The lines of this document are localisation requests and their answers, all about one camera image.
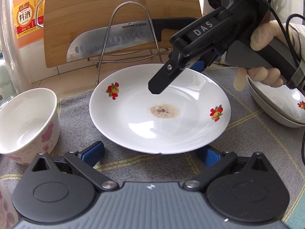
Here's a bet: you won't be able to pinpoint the white plate with stain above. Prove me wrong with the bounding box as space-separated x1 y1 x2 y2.
89 64 231 155

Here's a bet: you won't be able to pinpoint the white bowl pink flowers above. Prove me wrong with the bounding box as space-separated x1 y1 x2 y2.
1 88 60 165

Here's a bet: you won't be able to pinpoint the white bowl front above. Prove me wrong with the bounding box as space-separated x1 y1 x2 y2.
0 181 19 229

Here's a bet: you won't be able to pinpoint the right gloved hand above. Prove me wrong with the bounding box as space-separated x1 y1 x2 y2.
233 19 301 92

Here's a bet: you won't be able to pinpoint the grey green checked mat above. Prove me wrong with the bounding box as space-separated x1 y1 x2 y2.
1 64 304 228

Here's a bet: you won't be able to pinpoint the plastic cup stack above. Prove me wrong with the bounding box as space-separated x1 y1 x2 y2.
1 0 32 94

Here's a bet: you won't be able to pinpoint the bamboo cutting board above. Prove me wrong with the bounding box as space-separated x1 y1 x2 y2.
43 0 202 68

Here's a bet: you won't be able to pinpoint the orange cooking wine jug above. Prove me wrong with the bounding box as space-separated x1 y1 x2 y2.
12 0 44 48

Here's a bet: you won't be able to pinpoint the metal wire rack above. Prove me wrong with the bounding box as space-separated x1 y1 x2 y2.
87 1 170 86

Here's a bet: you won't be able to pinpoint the black cable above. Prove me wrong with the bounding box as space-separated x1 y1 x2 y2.
268 0 305 166

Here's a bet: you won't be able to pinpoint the black handled kitchen knife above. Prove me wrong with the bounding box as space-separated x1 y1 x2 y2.
66 17 196 63

